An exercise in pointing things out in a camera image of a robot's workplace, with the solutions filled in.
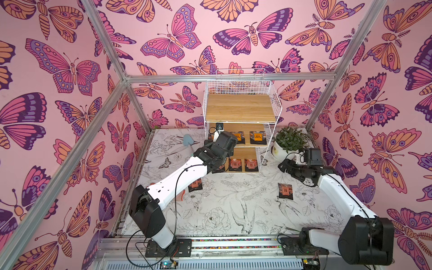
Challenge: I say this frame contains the red tea bag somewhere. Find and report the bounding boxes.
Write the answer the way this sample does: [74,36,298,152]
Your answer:
[188,178,203,192]
[244,159,259,172]
[278,183,294,200]
[228,159,243,172]

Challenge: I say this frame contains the white wire three-tier shelf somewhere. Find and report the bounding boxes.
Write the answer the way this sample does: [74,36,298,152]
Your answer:
[202,80,282,173]

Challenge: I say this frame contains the orange tea bag middle right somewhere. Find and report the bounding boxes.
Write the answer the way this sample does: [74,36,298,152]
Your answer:
[249,131,267,145]

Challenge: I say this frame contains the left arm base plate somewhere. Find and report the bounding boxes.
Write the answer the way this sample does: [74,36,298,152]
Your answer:
[145,238,192,258]

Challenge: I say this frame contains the orange tea bag middle centre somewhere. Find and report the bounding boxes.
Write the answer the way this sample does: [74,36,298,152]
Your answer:
[233,131,245,145]

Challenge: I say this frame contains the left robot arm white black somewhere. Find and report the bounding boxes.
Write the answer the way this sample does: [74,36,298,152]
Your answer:
[129,131,238,249]

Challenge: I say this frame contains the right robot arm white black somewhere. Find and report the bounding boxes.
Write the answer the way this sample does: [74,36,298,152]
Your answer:
[278,148,394,266]

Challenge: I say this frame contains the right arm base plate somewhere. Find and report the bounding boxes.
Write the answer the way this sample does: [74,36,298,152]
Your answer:
[277,237,330,256]

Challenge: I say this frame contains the green plant in white pot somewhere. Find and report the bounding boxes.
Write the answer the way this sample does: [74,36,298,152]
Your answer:
[271,127,309,162]

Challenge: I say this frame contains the teal and white spatula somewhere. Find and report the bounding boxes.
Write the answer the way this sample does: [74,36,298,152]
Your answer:
[183,134,195,148]

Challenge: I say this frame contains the orange tea bag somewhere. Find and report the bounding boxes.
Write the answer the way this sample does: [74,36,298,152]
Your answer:
[249,131,267,145]
[233,131,245,145]

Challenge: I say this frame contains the aluminium rail with coloured strip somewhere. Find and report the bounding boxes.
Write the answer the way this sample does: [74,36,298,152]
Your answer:
[96,234,343,264]

